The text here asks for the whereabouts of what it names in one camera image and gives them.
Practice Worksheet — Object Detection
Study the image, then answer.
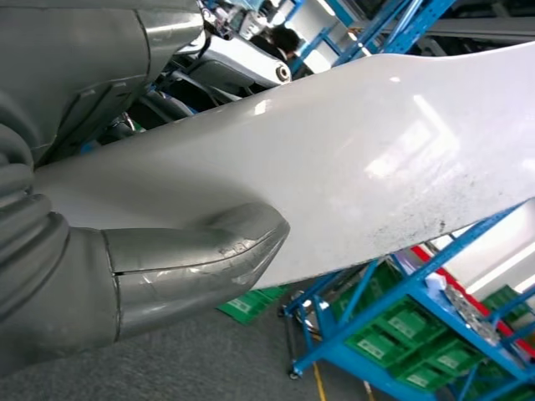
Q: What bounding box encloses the blue metal shelf rack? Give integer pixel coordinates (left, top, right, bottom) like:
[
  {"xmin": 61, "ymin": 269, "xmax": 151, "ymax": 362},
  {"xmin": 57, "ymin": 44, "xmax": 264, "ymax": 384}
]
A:
[
  {"xmin": 280, "ymin": 201, "xmax": 535, "ymax": 401},
  {"xmin": 289, "ymin": 0, "xmax": 456, "ymax": 73}
]

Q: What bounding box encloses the person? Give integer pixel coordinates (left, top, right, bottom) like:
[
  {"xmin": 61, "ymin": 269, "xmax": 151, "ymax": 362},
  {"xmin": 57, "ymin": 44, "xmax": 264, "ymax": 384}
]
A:
[{"xmin": 250, "ymin": 24, "xmax": 314, "ymax": 79}]

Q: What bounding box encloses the green plastic crate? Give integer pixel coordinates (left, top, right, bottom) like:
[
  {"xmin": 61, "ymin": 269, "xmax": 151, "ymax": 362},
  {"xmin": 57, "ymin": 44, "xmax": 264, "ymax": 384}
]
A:
[
  {"xmin": 346, "ymin": 326, "xmax": 402, "ymax": 368},
  {"xmin": 217, "ymin": 287, "xmax": 289, "ymax": 325},
  {"xmin": 426, "ymin": 338, "xmax": 486, "ymax": 378},
  {"xmin": 397, "ymin": 362, "xmax": 453, "ymax": 393},
  {"xmin": 376, "ymin": 301, "xmax": 448, "ymax": 347}
]

